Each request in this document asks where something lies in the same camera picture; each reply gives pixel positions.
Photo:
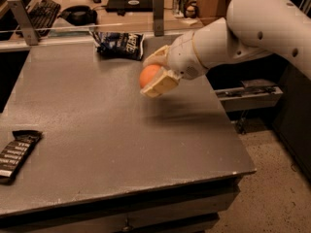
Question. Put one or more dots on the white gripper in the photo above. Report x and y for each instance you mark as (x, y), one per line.
(183, 57)

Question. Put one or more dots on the orange fruit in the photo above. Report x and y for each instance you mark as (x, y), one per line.
(147, 74)

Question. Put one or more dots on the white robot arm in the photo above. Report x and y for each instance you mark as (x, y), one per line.
(250, 30)

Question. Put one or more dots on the blue chip bag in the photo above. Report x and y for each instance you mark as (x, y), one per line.
(119, 45)

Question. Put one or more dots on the small round figurine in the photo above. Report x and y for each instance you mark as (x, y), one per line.
(191, 11)

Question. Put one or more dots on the glass jar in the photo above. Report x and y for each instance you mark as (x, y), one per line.
(178, 7)

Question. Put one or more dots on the black laptop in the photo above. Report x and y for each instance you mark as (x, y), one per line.
(129, 5)

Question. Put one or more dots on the wooden cabinet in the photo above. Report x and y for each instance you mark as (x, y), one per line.
(211, 10)

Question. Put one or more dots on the grey side shelf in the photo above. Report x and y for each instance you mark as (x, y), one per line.
(252, 94)

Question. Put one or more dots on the black headphones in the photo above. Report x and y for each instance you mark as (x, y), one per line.
(79, 15)

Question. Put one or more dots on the black keyboard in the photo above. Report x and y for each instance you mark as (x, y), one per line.
(43, 15)

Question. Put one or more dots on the grey drawer unit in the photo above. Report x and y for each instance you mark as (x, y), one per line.
(186, 209)

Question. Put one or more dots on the black snack bar wrapper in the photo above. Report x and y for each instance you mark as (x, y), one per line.
(15, 153)

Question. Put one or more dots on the metal bracket middle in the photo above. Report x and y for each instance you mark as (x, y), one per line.
(158, 16)

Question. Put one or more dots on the metal bracket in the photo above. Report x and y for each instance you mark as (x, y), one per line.
(158, 16)
(28, 31)

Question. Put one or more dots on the metal bracket left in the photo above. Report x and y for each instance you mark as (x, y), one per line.
(28, 31)

